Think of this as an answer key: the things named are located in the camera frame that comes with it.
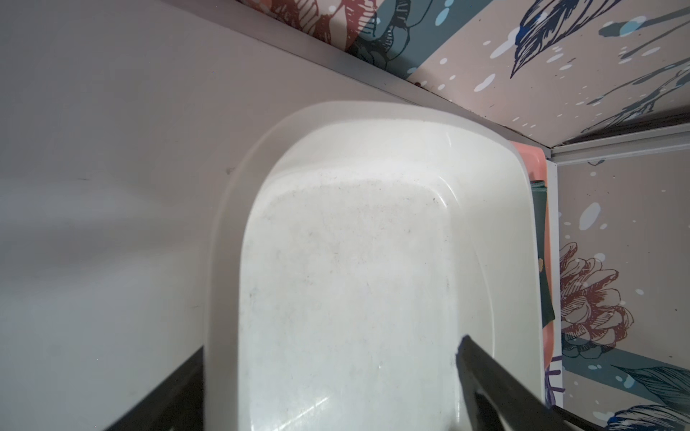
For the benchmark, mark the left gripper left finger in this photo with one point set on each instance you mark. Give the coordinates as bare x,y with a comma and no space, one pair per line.
175,404

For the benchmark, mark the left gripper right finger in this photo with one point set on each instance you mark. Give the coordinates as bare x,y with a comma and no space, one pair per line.
495,400

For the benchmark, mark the white storage box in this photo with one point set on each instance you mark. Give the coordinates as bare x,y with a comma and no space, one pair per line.
357,244

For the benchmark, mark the pink tray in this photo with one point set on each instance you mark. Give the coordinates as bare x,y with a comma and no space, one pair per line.
536,167

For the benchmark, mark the dark green cloth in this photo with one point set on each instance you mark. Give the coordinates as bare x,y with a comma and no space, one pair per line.
539,196

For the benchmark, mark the purple fork pink handle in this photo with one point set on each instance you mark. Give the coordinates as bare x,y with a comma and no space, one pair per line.
554,383

